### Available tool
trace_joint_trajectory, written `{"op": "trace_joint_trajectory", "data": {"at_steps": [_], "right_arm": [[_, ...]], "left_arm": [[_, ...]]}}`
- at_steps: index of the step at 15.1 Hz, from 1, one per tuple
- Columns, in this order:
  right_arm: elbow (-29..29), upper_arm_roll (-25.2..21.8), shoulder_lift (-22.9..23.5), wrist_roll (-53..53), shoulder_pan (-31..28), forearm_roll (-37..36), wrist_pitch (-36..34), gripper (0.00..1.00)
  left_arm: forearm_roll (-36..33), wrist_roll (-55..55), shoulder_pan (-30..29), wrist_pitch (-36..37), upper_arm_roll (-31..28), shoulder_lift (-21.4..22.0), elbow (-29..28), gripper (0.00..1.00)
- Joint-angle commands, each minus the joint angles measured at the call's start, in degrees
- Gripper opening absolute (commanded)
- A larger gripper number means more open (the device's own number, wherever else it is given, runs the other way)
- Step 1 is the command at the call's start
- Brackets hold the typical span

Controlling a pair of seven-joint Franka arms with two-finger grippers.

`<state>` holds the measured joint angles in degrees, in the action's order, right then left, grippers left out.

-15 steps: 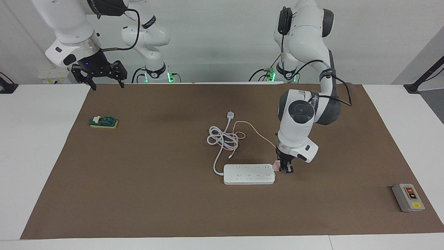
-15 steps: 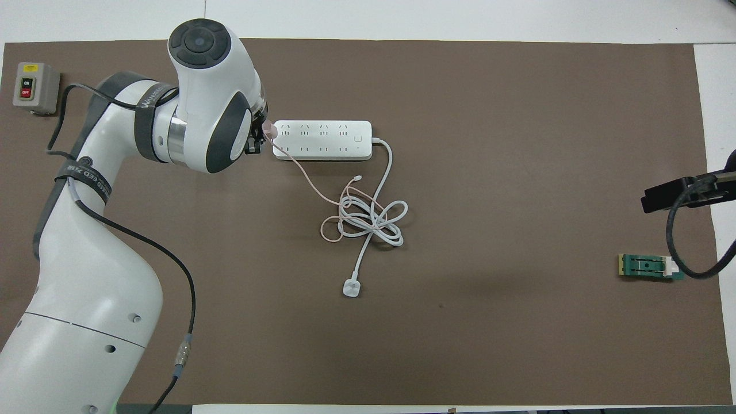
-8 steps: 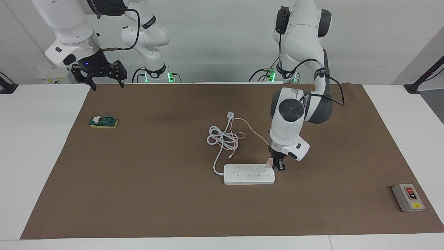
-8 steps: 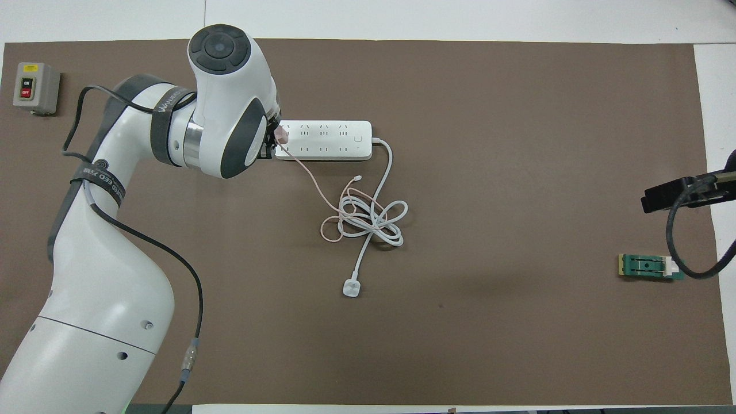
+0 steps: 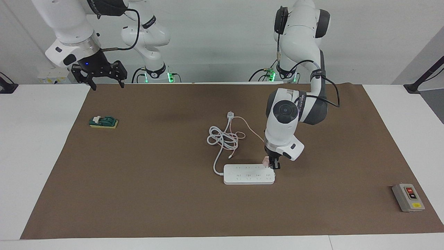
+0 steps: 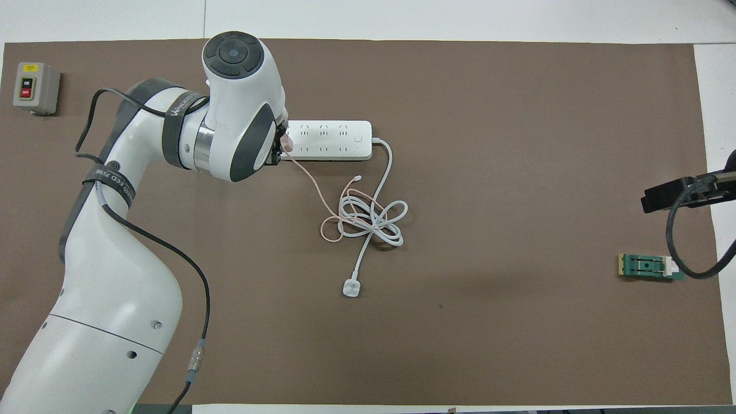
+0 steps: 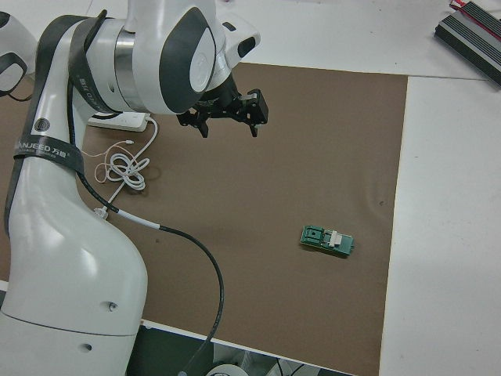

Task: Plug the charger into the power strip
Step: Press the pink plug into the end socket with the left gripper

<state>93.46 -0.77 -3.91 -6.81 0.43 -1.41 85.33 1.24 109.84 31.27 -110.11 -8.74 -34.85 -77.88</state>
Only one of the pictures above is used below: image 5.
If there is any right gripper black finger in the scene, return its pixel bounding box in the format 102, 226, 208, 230
71, 65, 98, 92
111, 61, 128, 89

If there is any thin pink charging cable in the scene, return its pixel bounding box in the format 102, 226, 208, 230
227, 116, 268, 161

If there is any white power strip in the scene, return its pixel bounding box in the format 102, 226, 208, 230
223, 164, 276, 185

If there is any brown table mat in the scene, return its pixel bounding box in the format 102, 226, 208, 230
20, 83, 444, 240

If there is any black angled stand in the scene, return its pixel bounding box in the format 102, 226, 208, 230
404, 56, 444, 94

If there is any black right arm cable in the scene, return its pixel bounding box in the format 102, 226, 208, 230
101, 8, 146, 84

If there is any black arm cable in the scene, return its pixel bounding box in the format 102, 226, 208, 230
248, 6, 341, 108
101, 8, 146, 84

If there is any white wall socket box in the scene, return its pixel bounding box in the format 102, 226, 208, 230
37, 68, 72, 85

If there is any green knife switch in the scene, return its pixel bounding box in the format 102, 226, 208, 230
89, 115, 119, 129

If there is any white power strip cord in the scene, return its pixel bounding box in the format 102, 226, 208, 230
207, 111, 240, 176

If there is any black clamp mount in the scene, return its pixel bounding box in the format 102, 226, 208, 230
0, 72, 19, 94

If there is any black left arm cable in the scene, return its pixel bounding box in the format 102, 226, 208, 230
248, 6, 341, 108

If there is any grey on-off switch box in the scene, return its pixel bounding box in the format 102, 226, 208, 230
392, 183, 426, 213

